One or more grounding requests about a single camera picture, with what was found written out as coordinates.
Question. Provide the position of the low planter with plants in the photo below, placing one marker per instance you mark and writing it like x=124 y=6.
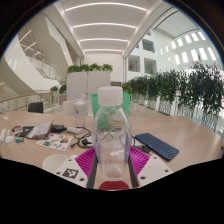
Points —
x=126 y=88

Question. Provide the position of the ceiling light strips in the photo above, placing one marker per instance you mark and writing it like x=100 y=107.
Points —
x=105 y=25

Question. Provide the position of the black notebook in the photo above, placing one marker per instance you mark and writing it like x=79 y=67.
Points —
x=26 y=130

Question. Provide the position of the black chair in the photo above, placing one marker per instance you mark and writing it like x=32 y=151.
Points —
x=35 y=107

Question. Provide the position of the small black power bank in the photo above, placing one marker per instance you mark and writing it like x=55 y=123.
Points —
x=58 y=128

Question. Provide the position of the white computer mouse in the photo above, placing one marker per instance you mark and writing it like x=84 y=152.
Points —
x=9 y=139

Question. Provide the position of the flat round red coaster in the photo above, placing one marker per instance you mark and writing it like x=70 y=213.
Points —
x=113 y=186

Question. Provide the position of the colourful sticker sheet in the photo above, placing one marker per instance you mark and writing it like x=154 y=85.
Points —
x=55 y=141

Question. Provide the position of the white paper slip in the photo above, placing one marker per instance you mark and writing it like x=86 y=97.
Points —
x=5 y=117

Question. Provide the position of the small teal marker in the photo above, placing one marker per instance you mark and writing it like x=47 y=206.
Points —
x=19 y=140

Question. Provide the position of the row of green plants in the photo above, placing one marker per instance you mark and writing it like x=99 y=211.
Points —
x=180 y=90

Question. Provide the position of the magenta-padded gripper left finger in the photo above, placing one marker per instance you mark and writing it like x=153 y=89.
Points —
x=71 y=171

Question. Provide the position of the clear plastic water bottle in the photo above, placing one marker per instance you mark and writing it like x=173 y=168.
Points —
x=111 y=133

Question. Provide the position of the small potted plants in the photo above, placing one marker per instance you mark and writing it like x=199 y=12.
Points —
x=58 y=90

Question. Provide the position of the green tote bag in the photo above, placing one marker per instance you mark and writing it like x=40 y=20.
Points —
x=94 y=105

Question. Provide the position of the white cabinet with plants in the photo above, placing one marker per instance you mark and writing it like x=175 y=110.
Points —
x=88 y=85

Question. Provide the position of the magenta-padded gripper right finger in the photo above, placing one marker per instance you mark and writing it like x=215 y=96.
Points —
x=155 y=168

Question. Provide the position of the white power strip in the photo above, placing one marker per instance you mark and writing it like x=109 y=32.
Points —
x=2 y=135

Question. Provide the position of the small white box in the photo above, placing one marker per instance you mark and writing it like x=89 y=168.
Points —
x=19 y=131

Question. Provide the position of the clear shaker bottle white lid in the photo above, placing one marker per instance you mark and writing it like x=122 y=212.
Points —
x=79 y=113

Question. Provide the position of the dark blue keyboard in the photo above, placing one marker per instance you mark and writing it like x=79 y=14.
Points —
x=156 y=146

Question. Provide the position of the small red black case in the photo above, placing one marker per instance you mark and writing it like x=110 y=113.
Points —
x=15 y=128

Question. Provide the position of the white chair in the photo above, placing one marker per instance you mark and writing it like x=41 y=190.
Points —
x=68 y=107

